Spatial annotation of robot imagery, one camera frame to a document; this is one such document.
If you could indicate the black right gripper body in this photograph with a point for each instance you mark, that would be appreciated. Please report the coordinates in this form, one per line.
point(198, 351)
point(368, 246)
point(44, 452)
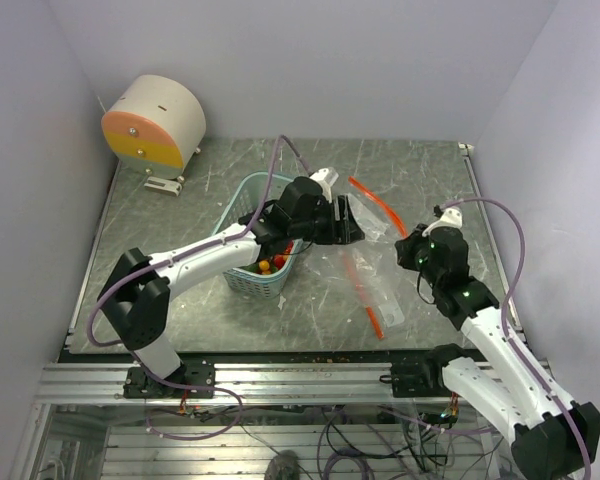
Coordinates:
point(414, 255)

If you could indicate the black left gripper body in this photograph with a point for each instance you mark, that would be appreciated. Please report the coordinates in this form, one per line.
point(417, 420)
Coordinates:
point(320, 228)

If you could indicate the clear zip bag orange zipper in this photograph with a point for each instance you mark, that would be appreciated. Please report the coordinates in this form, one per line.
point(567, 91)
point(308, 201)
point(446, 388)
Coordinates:
point(379, 222)

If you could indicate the light blue plastic basket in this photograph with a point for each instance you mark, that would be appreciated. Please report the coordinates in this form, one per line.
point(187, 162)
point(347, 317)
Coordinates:
point(240, 208)

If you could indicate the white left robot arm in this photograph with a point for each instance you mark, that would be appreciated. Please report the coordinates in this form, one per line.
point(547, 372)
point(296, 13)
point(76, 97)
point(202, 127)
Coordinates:
point(137, 296)

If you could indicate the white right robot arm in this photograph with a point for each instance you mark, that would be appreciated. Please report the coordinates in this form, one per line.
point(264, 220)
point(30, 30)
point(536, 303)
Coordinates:
point(550, 434)

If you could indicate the orange yellow toy tomato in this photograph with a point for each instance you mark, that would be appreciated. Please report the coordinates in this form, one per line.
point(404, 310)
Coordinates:
point(264, 267)

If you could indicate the cream round drawer cabinet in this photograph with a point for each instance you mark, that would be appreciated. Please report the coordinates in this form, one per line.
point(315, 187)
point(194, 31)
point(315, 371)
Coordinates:
point(155, 127)

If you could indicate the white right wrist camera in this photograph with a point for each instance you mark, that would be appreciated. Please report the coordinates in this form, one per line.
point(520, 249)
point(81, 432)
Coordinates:
point(445, 217)

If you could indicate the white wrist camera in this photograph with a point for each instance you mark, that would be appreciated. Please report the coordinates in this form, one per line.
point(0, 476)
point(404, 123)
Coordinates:
point(445, 217)
point(326, 177)

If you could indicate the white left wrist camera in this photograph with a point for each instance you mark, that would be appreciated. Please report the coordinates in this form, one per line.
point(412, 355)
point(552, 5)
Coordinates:
point(326, 177)

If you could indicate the small white metal bracket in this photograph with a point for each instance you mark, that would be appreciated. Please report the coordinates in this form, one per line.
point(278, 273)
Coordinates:
point(163, 186)

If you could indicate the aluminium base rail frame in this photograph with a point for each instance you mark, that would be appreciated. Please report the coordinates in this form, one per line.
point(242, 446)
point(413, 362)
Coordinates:
point(346, 415)

